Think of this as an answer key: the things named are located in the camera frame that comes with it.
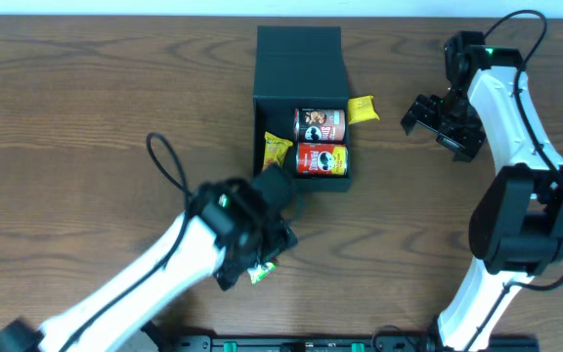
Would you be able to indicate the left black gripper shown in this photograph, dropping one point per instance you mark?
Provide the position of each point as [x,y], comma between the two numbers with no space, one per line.
[272,245]

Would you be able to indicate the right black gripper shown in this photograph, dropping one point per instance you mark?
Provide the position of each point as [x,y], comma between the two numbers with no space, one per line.
[447,125]

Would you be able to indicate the green white snack packet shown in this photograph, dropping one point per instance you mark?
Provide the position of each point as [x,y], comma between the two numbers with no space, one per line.
[261,271]

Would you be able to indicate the yellow peanut butter sandwich packet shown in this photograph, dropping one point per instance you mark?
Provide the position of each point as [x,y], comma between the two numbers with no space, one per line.
[276,149]

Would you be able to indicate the red Pringles can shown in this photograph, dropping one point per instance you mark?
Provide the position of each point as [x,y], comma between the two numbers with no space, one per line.
[327,160]

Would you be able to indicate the dark brown Pringles can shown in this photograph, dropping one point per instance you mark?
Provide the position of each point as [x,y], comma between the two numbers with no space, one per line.
[319,126]

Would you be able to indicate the black gift box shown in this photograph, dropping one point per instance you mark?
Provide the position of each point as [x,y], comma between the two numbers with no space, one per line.
[297,67]

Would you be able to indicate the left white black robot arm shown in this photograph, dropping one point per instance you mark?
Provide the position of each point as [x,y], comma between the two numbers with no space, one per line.
[227,229]

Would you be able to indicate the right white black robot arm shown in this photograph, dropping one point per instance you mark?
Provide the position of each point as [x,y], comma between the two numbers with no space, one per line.
[516,230]

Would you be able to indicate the small yellow snack packet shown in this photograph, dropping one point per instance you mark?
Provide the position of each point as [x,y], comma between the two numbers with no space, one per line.
[362,109]

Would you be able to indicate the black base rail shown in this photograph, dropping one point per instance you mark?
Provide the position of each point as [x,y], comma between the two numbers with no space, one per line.
[386,340]

